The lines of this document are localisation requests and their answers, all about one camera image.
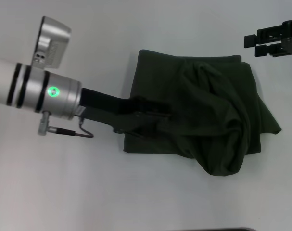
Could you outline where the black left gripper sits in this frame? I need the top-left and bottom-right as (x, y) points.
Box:
(78, 88), (173, 138)

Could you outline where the dark green FREE t-shirt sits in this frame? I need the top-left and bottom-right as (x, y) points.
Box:
(123, 49), (283, 178)

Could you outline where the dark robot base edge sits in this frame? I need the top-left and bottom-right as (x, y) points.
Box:
(203, 227), (292, 231)

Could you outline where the left cable with connector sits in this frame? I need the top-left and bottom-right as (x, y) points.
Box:
(37, 110), (95, 140)

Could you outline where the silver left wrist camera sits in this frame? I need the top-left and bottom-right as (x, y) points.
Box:
(31, 16), (72, 71)

